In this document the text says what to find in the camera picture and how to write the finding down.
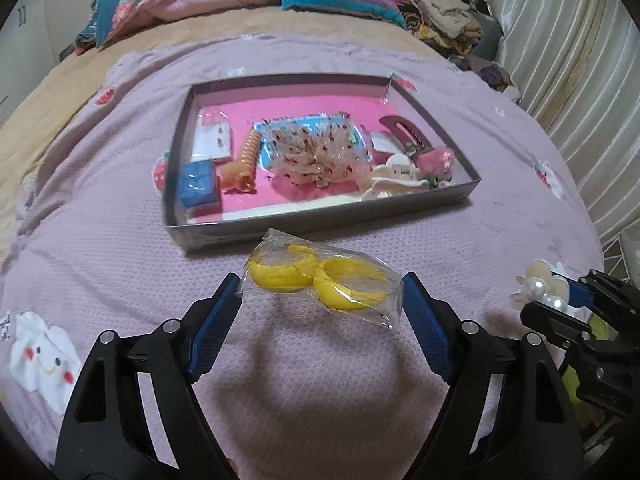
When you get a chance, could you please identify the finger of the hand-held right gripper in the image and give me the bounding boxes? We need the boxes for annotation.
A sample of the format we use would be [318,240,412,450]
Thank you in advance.
[520,301,596,351]
[565,269,640,321]

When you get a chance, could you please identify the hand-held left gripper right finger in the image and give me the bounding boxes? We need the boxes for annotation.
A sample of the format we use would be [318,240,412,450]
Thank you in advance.
[400,272,586,480]

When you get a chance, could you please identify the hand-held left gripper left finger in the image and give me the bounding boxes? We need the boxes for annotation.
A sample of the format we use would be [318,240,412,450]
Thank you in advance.
[54,272,242,480]

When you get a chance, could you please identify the pearl flower hair clip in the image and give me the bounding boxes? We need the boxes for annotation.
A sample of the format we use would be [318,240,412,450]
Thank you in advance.
[510,259,571,313]

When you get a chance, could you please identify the yellow hoop earrings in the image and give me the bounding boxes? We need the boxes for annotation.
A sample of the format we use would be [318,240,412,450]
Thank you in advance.
[240,227,405,332]

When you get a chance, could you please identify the grey shallow cardboard box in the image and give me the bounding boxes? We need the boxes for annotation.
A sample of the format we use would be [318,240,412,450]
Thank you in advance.
[164,74,482,255]

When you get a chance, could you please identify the blue box of rhinestone clips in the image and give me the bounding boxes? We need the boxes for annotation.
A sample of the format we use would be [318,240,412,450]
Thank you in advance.
[175,160,222,211]

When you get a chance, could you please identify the cream claw hair clip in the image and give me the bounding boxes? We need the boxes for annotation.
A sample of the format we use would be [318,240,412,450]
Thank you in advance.
[357,155,431,203]

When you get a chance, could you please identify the pink fluffy hair clip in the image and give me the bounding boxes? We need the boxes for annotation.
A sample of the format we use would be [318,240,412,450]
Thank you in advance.
[415,146,458,182]

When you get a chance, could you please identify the peach spiral hair clip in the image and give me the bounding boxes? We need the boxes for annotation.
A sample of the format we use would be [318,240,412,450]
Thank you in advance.
[220,127,263,195]

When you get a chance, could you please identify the white earring card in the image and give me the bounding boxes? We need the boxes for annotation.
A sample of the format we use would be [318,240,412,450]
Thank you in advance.
[195,119,235,163]

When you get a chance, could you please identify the maroon hair clip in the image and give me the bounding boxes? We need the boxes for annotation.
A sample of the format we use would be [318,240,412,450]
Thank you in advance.
[378,115,435,155]

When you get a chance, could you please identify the lime green garment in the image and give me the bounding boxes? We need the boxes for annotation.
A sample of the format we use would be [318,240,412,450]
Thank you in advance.
[560,310,613,426]

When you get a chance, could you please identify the purple printed blanket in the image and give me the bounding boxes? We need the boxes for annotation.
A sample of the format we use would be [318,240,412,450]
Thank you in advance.
[0,35,608,468]

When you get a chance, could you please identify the peach dotted scrunchie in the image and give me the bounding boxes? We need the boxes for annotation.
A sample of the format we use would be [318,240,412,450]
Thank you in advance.
[262,115,373,188]

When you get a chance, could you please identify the pink printed sheet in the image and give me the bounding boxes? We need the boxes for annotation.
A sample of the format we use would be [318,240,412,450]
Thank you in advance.
[185,101,401,222]

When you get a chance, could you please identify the white curtain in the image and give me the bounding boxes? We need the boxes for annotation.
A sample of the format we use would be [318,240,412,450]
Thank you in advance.
[492,0,640,243]

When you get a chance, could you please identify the pile of clothes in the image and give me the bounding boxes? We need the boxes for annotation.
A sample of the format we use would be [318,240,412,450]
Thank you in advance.
[360,0,506,63]

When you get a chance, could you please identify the striped purple teal blanket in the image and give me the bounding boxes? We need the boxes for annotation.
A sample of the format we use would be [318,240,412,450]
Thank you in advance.
[281,0,408,31]

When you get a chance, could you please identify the floral strawberry quilt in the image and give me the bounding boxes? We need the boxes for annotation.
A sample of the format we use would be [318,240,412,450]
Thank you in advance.
[75,0,291,56]

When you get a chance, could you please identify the white cabinet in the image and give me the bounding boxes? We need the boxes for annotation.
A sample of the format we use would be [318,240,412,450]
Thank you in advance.
[0,0,96,126]

